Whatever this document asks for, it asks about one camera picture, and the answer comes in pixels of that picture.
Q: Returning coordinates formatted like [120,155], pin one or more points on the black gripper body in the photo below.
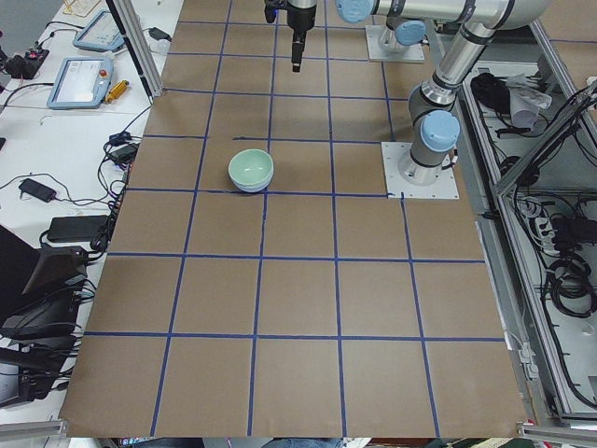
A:
[298,20]

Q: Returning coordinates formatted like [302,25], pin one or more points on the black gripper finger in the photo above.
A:
[298,46]

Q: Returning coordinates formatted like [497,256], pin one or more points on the green ceramic bowl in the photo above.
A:
[251,162]

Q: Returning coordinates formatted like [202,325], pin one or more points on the blue ceramic bowl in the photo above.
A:
[251,184]

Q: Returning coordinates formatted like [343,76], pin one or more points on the black power adapter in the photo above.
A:
[157,34]

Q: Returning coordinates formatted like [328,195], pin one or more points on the yellow cylindrical tool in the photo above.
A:
[115,92]

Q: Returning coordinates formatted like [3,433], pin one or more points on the far teach pendant tablet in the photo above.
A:
[101,34]

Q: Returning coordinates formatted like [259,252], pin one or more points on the teach pendant tablet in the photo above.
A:
[101,34]
[82,83]

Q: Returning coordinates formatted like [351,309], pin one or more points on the near teach pendant tablet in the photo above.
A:
[82,83]

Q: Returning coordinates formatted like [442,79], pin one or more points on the black power brick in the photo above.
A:
[76,228]

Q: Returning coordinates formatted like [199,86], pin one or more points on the black smartphone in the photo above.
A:
[37,190]

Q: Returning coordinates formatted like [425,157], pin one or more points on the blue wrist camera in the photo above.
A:
[271,8]

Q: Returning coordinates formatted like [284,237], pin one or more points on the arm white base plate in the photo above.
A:
[405,179]
[383,47]

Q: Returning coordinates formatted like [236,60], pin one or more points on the aluminium frame post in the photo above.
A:
[130,28]

